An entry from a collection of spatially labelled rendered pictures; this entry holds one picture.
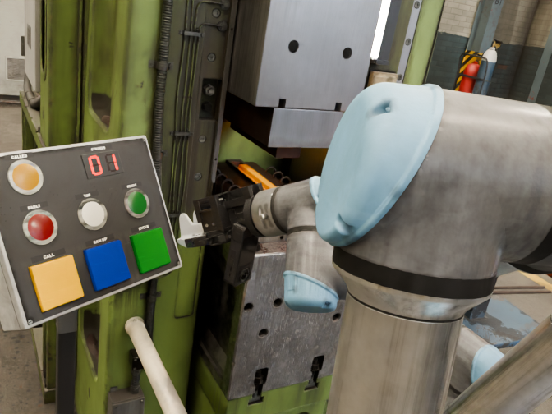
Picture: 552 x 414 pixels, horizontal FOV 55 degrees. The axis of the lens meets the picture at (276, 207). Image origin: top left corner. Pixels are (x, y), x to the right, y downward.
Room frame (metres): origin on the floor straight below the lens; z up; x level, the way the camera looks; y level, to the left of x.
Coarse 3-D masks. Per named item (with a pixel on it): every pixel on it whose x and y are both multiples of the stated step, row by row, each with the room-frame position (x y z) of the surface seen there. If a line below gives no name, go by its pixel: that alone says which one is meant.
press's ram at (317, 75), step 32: (256, 0) 1.24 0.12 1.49; (288, 0) 1.21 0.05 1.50; (320, 0) 1.26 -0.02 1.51; (352, 0) 1.30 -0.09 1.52; (256, 32) 1.23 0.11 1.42; (288, 32) 1.22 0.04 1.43; (320, 32) 1.27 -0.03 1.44; (352, 32) 1.31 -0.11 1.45; (256, 64) 1.21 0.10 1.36; (288, 64) 1.23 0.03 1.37; (320, 64) 1.27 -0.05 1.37; (352, 64) 1.32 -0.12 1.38; (256, 96) 1.19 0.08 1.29; (288, 96) 1.24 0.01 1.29; (320, 96) 1.28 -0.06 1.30; (352, 96) 1.33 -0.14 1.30
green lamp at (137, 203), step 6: (132, 192) 0.94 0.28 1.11; (138, 192) 0.95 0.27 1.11; (132, 198) 0.94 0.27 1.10; (138, 198) 0.95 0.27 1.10; (144, 198) 0.96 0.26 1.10; (132, 204) 0.93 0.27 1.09; (138, 204) 0.94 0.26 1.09; (144, 204) 0.95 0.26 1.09; (132, 210) 0.92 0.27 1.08; (138, 210) 0.93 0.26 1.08; (144, 210) 0.95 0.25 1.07
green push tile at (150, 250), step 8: (144, 232) 0.92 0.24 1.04; (152, 232) 0.93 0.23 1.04; (160, 232) 0.95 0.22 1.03; (136, 240) 0.90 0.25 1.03; (144, 240) 0.91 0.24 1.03; (152, 240) 0.92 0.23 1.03; (160, 240) 0.94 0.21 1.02; (136, 248) 0.89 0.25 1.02; (144, 248) 0.90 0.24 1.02; (152, 248) 0.91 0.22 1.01; (160, 248) 0.93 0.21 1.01; (136, 256) 0.88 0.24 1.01; (144, 256) 0.89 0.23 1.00; (152, 256) 0.91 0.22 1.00; (160, 256) 0.92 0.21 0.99; (168, 256) 0.94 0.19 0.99; (144, 264) 0.88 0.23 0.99; (152, 264) 0.90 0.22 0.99; (160, 264) 0.91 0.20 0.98; (144, 272) 0.88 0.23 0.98
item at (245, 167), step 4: (240, 164) 1.57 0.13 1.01; (244, 164) 1.58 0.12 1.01; (244, 168) 1.54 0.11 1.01; (248, 168) 1.54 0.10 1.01; (252, 168) 1.55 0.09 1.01; (248, 172) 1.51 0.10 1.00; (252, 172) 1.51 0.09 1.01; (256, 172) 1.52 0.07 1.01; (252, 176) 1.49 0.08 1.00; (256, 176) 1.48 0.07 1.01; (260, 176) 1.49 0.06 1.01; (256, 180) 1.46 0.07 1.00; (260, 180) 1.45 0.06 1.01; (264, 180) 1.46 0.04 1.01; (268, 180) 1.46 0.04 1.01; (264, 184) 1.42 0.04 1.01; (268, 184) 1.43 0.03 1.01; (272, 184) 1.43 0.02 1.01; (268, 188) 1.40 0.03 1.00
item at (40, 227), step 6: (36, 216) 0.78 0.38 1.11; (42, 216) 0.78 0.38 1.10; (30, 222) 0.76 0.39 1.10; (36, 222) 0.77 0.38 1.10; (42, 222) 0.78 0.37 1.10; (48, 222) 0.79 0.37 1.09; (30, 228) 0.76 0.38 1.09; (36, 228) 0.77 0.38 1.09; (42, 228) 0.77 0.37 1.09; (48, 228) 0.78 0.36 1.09; (30, 234) 0.75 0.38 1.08; (36, 234) 0.76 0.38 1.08; (42, 234) 0.77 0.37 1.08; (48, 234) 0.78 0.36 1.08; (42, 240) 0.76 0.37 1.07
